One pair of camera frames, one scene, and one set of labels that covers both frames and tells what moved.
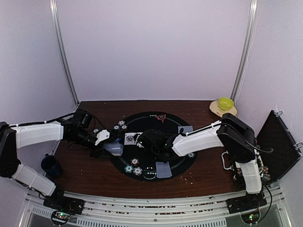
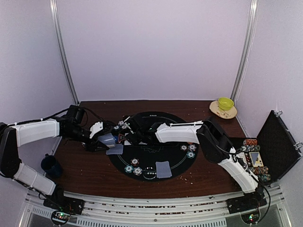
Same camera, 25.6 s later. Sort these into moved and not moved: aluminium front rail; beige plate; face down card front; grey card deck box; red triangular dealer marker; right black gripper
Moved: red triangular dealer marker; grey card deck box; right black gripper
Not moved: face down card front; beige plate; aluminium front rail
